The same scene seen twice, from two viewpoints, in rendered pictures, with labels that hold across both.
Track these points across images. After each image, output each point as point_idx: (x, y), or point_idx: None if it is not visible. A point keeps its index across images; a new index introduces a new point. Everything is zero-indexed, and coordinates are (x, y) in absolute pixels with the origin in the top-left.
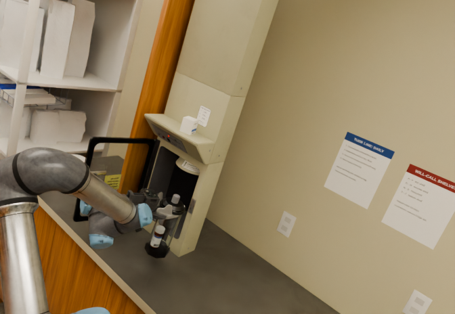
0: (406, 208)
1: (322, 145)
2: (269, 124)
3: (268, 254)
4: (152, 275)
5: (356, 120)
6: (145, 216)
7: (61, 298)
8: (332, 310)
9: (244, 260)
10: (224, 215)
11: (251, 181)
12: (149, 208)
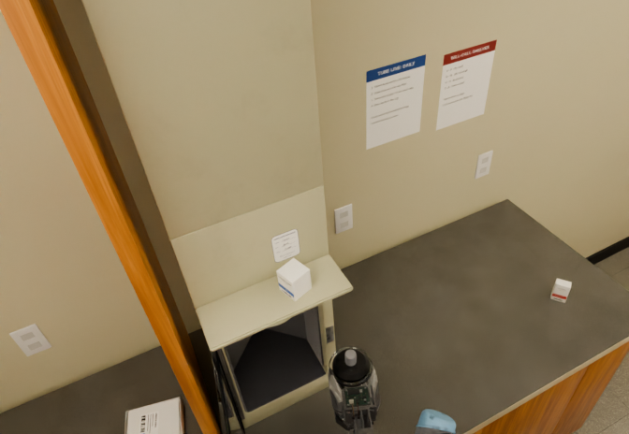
0: (453, 99)
1: (343, 109)
2: None
3: (338, 259)
4: (378, 429)
5: (371, 50)
6: (455, 423)
7: None
8: (431, 236)
9: (344, 294)
10: None
11: None
12: (430, 411)
